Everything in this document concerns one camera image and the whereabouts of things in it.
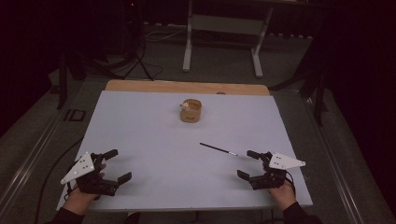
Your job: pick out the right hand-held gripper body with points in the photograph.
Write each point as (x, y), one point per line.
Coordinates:
(281, 161)

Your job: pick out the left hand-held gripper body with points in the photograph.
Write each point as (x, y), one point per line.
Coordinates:
(81, 168)

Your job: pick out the thin black pen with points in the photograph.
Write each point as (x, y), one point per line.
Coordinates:
(218, 149)

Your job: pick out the round wooden pen holder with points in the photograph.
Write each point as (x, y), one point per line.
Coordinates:
(190, 115)

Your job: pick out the person's left hand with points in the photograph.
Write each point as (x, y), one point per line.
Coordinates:
(77, 200)

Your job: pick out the person's right hand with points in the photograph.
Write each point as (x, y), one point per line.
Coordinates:
(284, 196)

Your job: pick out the white board sheet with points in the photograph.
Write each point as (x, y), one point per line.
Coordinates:
(174, 174)

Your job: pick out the black floor plate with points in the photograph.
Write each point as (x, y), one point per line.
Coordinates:
(74, 115)

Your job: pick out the black stand leg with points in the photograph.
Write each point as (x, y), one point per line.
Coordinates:
(319, 99)

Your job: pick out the small white figurine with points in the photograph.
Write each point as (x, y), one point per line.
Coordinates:
(185, 105)

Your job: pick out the wooden table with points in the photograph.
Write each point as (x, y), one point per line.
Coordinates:
(174, 87)

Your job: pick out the black tripod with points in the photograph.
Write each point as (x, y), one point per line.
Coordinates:
(137, 56)

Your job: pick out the white metal stand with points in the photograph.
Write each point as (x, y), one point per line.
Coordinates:
(224, 25)

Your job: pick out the metal floor rail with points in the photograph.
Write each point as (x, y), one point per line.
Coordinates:
(28, 165)
(336, 161)

